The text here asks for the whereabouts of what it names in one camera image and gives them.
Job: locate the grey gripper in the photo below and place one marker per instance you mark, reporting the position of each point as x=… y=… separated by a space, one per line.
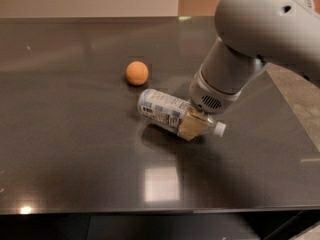
x=207 y=99

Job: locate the clear bottle with blue label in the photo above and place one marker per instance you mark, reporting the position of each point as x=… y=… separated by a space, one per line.
x=168 y=112

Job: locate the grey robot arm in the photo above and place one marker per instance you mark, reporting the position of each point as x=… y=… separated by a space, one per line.
x=251 y=34

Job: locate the orange fruit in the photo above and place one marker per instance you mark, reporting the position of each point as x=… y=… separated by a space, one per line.
x=137 y=73

